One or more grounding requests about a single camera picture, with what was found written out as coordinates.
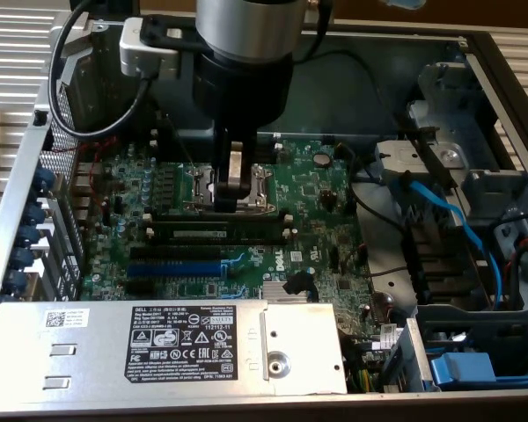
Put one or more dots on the black ribbed plastic part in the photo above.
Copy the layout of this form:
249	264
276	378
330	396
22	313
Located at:
440	264

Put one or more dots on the long black expansion slot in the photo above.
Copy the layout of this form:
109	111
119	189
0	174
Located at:
176	254

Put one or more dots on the metal CPU socket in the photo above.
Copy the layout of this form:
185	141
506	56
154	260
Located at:
198	184

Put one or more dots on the silver power supply unit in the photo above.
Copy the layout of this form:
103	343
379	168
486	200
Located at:
92	351

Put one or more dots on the silver chipset heatsink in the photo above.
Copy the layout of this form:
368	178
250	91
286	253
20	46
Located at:
277	292

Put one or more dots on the blue plastic latch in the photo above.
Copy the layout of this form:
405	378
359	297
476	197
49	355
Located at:
462	369

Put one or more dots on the blue expansion slot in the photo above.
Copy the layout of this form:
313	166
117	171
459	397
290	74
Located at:
176	269

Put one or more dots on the green Dell motherboard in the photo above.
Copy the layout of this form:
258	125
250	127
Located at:
317	206

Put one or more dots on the black RAM slot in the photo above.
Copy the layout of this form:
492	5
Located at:
266	143
266	137
266	155
180	216
266	149
215	242
290	231

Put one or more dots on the blue card retainer clip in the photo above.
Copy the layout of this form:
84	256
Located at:
33	214
22	257
27	235
16	280
43	178

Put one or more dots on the thin metal locking lever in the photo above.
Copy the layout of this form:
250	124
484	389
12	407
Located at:
183	145

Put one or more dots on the green RAM stick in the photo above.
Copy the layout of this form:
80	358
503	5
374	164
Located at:
202	230

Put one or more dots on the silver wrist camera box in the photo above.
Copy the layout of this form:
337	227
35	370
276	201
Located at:
134	57

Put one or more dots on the open grey PC case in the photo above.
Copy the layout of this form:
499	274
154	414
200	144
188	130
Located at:
334	101

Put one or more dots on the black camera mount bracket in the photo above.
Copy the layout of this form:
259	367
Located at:
167	35

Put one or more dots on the silver metal drive bracket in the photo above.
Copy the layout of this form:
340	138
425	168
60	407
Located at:
405	158

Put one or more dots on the grey metal disk bay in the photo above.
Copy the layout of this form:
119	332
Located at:
449	88

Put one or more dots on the black plug by heatsink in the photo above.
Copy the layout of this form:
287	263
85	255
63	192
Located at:
295	283

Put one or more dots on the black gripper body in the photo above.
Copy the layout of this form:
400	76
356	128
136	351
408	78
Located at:
242	88

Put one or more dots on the round coin cell battery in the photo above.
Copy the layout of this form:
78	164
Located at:
321	158

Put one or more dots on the short black expansion slot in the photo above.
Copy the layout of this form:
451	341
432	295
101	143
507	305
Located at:
139	288

